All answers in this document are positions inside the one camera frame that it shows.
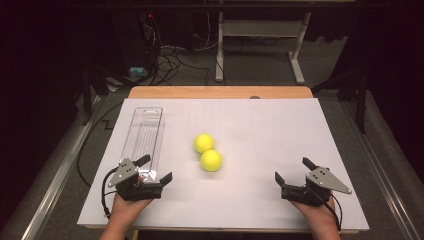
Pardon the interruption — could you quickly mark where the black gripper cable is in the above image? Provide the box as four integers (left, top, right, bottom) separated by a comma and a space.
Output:
313, 188, 343, 233
101, 167, 118, 219

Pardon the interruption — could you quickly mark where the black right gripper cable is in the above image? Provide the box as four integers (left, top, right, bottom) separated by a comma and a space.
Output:
313, 188, 343, 233

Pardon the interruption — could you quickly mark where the silver floor rail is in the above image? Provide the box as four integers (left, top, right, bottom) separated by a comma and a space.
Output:
19, 94, 103, 240
339, 99, 424, 240

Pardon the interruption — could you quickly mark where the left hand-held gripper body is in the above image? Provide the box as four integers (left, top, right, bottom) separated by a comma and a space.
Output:
107, 157, 164, 202

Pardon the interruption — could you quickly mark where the person's left hand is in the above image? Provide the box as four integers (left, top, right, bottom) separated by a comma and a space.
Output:
109, 174, 155, 231

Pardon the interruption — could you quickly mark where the dark computer tower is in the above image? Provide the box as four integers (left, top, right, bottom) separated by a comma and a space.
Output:
111, 11, 159, 69

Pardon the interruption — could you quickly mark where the black floor cable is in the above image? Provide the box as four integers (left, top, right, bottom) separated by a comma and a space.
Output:
76, 100, 125, 188

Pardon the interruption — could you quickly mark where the white board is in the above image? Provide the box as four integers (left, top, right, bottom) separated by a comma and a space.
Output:
76, 97, 370, 232

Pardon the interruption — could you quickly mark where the yellow tennis ball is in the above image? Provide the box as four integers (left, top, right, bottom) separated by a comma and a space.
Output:
193, 133, 215, 155
200, 149, 223, 173

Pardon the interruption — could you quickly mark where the tangle of floor cables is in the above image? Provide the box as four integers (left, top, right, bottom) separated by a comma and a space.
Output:
146, 19, 221, 87

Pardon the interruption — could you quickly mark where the wooden table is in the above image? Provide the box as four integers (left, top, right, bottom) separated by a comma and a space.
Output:
84, 85, 360, 236

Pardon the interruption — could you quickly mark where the clear plastic container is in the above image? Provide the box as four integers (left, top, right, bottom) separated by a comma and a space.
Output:
119, 106, 167, 184

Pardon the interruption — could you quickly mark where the white metal stand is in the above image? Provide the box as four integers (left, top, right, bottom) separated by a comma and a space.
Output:
214, 11, 313, 86

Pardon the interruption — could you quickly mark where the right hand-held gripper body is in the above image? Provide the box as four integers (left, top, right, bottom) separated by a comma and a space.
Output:
280, 166, 353, 207

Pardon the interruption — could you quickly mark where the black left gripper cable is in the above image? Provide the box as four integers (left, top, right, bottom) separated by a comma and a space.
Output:
101, 167, 118, 219

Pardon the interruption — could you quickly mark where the teal power strip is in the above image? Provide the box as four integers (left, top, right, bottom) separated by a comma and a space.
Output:
129, 66, 149, 78

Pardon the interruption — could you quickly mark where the person's right hand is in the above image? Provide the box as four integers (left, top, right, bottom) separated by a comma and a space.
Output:
289, 195, 337, 231

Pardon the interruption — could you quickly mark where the black metal stand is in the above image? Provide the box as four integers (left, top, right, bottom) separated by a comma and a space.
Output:
311, 63, 371, 135
80, 64, 134, 127

